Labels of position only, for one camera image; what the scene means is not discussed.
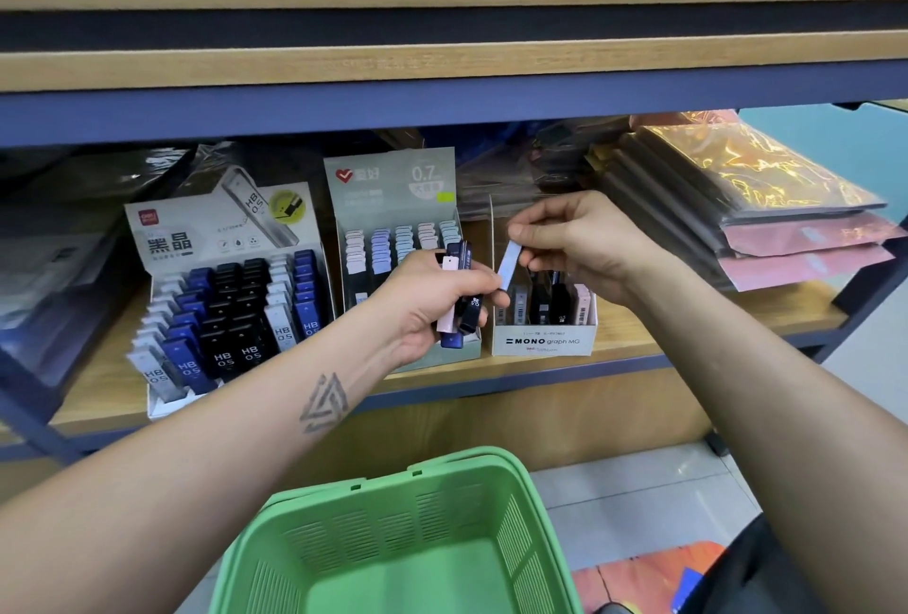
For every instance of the person's left hand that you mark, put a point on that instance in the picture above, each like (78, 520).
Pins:
(412, 302)

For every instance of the person's right hand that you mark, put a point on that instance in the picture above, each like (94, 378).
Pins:
(589, 241)

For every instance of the lead case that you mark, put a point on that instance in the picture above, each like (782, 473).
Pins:
(508, 263)

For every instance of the clear plastic display box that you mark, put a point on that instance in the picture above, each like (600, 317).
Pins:
(546, 344)

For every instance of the pale green display box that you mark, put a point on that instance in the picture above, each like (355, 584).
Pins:
(376, 181)

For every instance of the white display box red label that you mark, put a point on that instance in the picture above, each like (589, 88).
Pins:
(185, 231)

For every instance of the green plastic basket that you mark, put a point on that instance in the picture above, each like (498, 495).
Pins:
(270, 550)

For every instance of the person's right forearm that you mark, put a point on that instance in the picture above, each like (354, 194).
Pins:
(788, 444)

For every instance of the person's left forearm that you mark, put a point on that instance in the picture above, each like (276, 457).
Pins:
(156, 493)

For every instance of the dark plastic-wrapped packs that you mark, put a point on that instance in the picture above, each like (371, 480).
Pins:
(752, 188)

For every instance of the colourful printed mat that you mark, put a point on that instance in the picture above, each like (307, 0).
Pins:
(639, 578)

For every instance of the stack of wrapped paper packs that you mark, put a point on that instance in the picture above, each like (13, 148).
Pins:
(57, 273)

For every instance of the grey sneaker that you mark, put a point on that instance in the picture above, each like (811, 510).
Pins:
(613, 608)

